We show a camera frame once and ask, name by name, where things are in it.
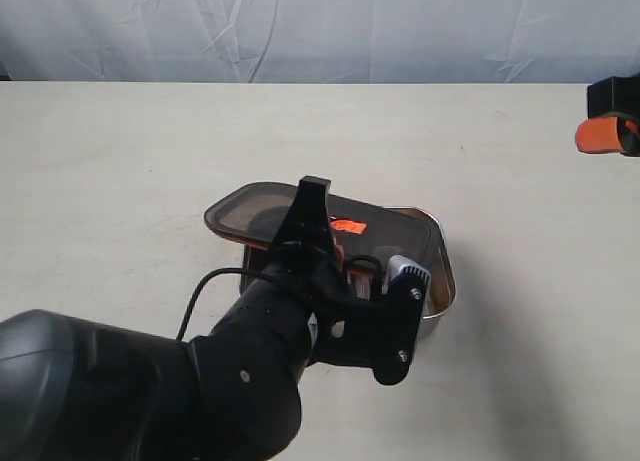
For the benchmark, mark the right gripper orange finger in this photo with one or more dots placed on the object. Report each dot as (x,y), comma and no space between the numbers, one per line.
(628,137)
(598,136)

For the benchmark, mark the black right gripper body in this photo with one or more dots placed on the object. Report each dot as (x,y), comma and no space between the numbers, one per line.
(615,96)

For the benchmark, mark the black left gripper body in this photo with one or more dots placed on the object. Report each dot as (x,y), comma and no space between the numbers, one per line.
(379,334)

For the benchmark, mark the dark lid with orange seal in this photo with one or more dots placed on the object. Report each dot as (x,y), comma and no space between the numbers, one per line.
(253,214)

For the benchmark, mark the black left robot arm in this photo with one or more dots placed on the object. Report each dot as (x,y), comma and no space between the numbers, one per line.
(72,389)

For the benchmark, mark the steel two-compartment lunch box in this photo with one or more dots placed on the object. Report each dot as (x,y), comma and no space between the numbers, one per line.
(435,291)

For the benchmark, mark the blue-grey backdrop cloth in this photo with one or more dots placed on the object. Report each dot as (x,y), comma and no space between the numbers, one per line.
(320,41)

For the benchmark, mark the grey wrist camera on left gripper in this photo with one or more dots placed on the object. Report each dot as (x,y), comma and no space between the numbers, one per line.
(401,265)

